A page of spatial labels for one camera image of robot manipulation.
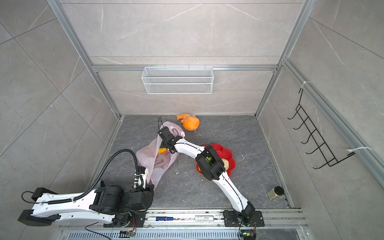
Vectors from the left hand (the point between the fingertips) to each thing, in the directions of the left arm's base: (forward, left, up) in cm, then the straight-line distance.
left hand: (157, 186), depth 69 cm
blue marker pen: (-11, -2, -15) cm, 19 cm away
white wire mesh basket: (+67, -8, +14) cm, 68 cm away
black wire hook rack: (+9, -73, +18) cm, 75 cm away
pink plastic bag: (+13, +1, +3) cm, 14 cm away
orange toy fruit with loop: (+47, -16, -8) cm, 50 cm away
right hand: (+35, +3, -12) cm, 37 cm away
